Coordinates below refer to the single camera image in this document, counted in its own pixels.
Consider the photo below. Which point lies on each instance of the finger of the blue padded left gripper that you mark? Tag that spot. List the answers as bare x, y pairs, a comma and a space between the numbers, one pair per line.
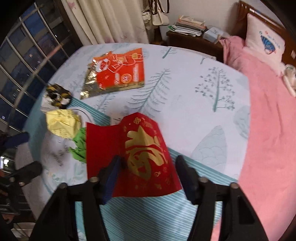
16, 140

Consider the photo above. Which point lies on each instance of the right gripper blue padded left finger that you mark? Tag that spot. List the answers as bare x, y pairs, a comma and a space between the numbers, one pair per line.
107, 179

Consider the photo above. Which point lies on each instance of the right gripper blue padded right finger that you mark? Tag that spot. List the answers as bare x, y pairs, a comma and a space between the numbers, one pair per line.
189, 179

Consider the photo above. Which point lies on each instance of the red gold envelope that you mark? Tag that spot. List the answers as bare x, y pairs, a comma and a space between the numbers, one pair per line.
148, 170

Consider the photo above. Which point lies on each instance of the green crumpled wrapper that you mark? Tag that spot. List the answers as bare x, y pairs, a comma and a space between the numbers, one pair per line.
79, 152

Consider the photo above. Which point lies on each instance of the yellow crumpled wrapper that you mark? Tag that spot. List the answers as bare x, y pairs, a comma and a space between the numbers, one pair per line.
63, 123

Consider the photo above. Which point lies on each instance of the black gold crumpled wrapper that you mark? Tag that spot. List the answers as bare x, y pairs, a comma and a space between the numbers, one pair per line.
57, 96

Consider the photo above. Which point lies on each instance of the tree pattern tablecloth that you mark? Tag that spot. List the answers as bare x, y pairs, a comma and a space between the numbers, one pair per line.
202, 108

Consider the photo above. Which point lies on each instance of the pink bed blanket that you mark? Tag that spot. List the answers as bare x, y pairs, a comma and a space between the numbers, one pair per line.
268, 172

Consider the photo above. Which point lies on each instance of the orange red snack bag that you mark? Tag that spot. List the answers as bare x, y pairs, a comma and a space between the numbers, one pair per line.
114, 72

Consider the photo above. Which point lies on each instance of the metal window grille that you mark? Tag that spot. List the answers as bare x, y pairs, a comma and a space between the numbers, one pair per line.
40, 40

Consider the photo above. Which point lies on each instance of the wooden nightstand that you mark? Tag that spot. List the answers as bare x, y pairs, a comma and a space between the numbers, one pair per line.
195, 43

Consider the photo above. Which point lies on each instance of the plush toys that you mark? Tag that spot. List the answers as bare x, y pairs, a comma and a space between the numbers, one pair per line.
288, 78

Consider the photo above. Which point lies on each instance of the cream curtain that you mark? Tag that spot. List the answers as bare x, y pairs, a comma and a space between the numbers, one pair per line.
105, 21

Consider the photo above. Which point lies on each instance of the stack of books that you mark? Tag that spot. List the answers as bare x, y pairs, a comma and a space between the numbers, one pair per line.
188, 26

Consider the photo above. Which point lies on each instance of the white pillow blue print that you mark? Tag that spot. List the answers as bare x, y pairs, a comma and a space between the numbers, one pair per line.
265, 44

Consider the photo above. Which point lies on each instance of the wooden headboard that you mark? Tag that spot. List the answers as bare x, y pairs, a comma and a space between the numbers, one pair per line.
240, 29

